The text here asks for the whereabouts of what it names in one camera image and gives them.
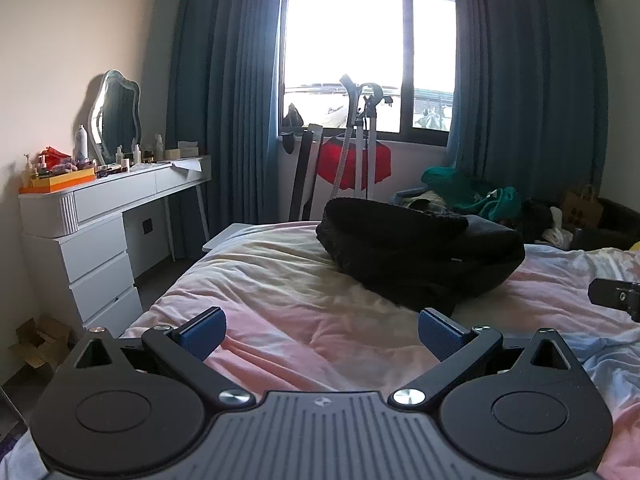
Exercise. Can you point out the black fuzzy sweater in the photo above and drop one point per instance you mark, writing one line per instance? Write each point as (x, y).
(390, 230)

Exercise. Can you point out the beige box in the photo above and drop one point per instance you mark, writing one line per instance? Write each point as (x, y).
(175, 154)

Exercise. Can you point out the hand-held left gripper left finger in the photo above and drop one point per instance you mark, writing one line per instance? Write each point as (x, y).
(202, 332)

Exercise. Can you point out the garment steamer stand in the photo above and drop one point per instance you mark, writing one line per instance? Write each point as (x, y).
(361, 135)

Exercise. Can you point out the window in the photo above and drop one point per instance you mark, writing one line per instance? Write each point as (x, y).
(340, 25)

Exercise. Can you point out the pastel duvet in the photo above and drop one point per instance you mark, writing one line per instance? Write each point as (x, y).
(300, 300)

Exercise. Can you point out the green clothes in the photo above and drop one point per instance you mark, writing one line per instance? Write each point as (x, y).
(450, 185)

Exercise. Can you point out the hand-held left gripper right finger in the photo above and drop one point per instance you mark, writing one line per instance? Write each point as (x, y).
(440, 337)

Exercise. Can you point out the wall socket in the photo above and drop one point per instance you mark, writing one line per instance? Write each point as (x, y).
(146, 225)

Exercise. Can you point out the black item on windowsill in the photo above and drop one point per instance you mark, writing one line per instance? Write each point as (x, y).
(292, 116)

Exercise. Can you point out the wavy white-framed mirror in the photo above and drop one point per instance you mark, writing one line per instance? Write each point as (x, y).
(117, 115)

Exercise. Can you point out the orange tray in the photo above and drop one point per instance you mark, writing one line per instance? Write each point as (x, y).
(62, 181)

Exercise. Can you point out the red packet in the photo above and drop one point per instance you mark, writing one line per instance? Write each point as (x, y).
(52, 152)

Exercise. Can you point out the white plastic bag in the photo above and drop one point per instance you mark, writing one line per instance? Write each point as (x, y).
(557, 232)

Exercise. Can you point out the cream clothes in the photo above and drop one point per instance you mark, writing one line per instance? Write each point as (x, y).
(425, 202)

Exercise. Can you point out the white spray can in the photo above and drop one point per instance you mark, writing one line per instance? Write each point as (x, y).
(81, 142)

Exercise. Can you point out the brown paper bag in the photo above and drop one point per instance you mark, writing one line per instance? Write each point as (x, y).
(580, 210)

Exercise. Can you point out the teal curtain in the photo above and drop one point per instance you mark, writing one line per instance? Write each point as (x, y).
(225, 85)
(525, 85)

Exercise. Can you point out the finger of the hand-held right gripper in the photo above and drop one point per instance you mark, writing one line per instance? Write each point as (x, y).
(612, 292)

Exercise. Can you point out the white paper sheet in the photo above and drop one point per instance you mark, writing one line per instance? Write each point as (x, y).
(187, 165)

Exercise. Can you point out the white dresser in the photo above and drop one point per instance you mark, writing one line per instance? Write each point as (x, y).
(95, 255)

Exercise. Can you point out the white bed footboard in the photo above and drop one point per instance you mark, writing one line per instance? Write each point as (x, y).
(225, 235)

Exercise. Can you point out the white bottle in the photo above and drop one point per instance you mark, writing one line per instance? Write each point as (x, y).
(159, 147)

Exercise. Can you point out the red cloth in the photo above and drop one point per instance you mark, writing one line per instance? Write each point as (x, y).
(332, 160)

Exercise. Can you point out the black folded board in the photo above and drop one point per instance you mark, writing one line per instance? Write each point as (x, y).
(302, 175)

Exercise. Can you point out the cardboard box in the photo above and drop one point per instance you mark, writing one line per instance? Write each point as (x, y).
(40, 342)

